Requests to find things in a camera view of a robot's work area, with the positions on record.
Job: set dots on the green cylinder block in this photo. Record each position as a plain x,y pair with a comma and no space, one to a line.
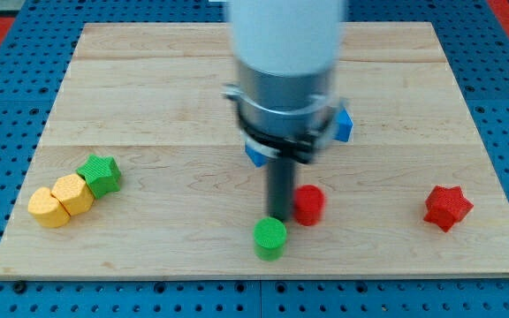
270,235

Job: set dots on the blue block left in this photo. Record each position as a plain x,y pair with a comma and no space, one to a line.
257,159

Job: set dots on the red cylinder block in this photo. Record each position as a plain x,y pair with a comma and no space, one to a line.
309,203

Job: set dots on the wooden board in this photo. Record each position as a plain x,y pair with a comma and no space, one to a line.
150,96

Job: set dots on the blue block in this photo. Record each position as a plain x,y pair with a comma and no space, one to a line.
257,159
344,125

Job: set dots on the yellow heart block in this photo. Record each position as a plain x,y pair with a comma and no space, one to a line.
46,209

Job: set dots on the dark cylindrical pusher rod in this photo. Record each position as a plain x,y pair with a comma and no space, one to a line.
281,174

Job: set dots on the green star block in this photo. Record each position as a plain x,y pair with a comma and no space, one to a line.
101,174

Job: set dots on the yellow hexagon block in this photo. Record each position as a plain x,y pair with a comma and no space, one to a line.
74,194

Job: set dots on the blue block right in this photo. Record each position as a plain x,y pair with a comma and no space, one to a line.
344,125

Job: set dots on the red star block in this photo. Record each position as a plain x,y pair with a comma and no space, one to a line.
446,206

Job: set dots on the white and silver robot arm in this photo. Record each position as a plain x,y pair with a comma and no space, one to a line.
286,53

